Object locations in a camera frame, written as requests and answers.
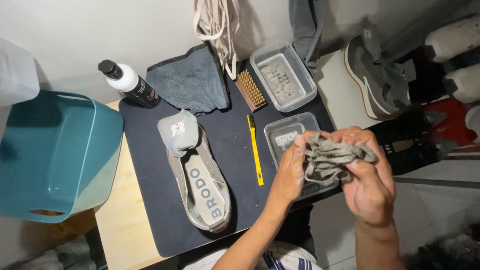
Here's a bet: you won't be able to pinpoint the person's left hand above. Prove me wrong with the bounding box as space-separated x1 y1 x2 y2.
275 130 323 206

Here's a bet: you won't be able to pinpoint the person's right hand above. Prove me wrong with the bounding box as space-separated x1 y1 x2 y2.
329 126 397 226

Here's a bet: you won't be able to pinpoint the bundle of grey shoelaces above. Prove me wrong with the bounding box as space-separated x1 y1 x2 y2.
303 132 378 187

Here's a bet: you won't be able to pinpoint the clear plastic container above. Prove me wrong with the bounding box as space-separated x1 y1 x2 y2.
263 112 341 202
249 41 318 113

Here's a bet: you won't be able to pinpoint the white side board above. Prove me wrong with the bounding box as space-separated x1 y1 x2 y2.
312 48 380 131

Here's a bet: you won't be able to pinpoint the black work mat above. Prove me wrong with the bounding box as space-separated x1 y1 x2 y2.
118 57 344 258

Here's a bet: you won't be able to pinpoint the wooden brush with brass bristles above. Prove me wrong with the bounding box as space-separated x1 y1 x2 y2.
235 69 268 113

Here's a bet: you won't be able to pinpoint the grey sneaker with white sole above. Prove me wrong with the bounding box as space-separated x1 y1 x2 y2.
344 28 418 122

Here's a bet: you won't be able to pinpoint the grey hanging garment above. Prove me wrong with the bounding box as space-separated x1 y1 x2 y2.
288 0 328 74

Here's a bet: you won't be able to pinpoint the white printed insole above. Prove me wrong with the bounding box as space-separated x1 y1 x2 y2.
183 155 226 226

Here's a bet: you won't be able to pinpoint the grey unlaced sneaker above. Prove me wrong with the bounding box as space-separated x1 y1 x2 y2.
157 108 232 234

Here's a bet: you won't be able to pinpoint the white striped shorts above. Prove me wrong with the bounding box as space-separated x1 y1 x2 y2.
183 241 324 270

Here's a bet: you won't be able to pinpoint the grey microfiber cloth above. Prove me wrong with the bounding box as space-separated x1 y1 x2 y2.
145 42 231 116

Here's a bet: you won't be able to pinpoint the cream hanging shoelaces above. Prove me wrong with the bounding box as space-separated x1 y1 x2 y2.
193 0 241 80

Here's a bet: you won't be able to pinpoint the heap of shoes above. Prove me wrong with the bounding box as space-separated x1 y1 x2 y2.
369 14 480 177

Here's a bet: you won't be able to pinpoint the white bottle with black cap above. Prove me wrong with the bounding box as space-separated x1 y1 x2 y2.
98 59 161 110

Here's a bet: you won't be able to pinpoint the teal plastic basin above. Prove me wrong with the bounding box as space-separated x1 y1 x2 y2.
0 89 125 224

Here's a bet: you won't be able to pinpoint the translucent white plastic container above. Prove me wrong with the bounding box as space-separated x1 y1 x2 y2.
0 37 40 108

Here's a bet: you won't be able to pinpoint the yellow handled detail brush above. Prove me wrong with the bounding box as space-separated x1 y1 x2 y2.
246 114 265 187

